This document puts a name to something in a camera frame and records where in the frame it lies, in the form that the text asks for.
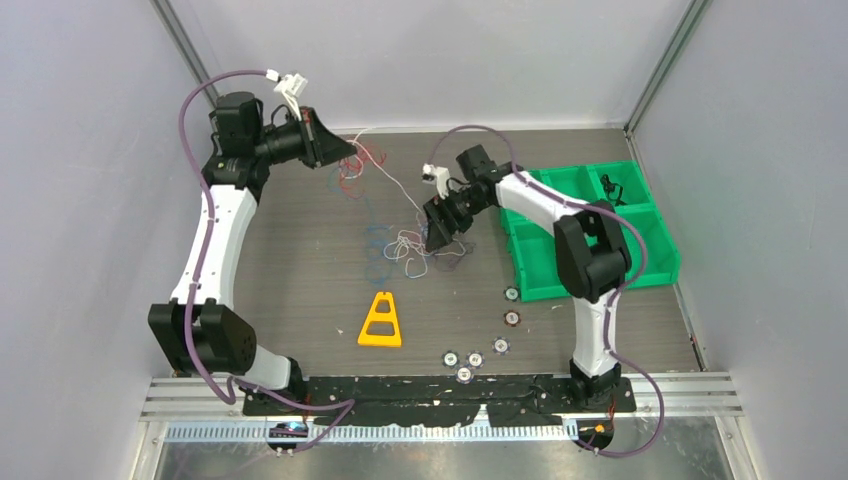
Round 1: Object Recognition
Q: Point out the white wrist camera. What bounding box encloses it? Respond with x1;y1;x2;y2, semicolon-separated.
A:
421;163;451;199
265;69;308;121

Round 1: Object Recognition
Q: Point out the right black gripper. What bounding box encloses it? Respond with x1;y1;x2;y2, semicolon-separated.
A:
423;187;490;253

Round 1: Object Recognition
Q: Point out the aluminium front rail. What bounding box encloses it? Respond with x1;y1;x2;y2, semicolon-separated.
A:
141;372;743;443

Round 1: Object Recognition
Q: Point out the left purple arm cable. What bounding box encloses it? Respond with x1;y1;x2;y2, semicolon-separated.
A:
178;69;356;454

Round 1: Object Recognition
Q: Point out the brown poker chip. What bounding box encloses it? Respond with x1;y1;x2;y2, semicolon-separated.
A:
503;310;521;327

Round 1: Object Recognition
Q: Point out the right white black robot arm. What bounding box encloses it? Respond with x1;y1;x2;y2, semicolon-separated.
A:
421;145;633;411

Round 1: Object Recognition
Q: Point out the white wire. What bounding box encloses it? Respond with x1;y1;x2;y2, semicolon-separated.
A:
351;129;468;280

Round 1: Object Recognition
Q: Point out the blue poker chip bottom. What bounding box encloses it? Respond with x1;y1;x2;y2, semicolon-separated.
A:
455;366;474;384

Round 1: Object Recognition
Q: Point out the black ribbon cable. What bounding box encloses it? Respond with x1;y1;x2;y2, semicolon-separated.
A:
599;174;628;207

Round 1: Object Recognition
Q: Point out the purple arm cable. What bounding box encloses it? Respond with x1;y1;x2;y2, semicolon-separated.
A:
178;69;356;454
429;124;666;461

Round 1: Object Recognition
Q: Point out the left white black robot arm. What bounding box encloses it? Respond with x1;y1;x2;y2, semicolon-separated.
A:
148;92;356;414

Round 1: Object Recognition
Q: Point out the blue poker chip right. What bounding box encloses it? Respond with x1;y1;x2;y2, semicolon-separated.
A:
491;337;511;356

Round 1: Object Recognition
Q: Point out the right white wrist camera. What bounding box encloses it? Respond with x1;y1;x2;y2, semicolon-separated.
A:
421;163;451;199

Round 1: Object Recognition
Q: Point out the blue poker chip middle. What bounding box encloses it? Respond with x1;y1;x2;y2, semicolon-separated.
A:
466;351;485;369

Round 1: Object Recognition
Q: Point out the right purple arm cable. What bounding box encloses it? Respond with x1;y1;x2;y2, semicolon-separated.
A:
429;124;666;461

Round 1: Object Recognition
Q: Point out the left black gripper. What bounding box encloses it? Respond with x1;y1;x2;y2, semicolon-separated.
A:
253;107;356;169

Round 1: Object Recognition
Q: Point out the green six-compartment bin tray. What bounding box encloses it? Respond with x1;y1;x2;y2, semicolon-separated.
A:
496;160;682;304

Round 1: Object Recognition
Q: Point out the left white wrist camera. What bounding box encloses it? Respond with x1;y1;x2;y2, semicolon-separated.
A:
265;69;308;121

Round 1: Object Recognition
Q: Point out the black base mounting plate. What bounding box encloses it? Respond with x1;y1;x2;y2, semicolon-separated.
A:
242;374;636;428

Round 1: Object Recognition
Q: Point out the yellow triangular plastic piece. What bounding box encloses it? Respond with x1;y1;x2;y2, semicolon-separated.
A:
357;291;403;348

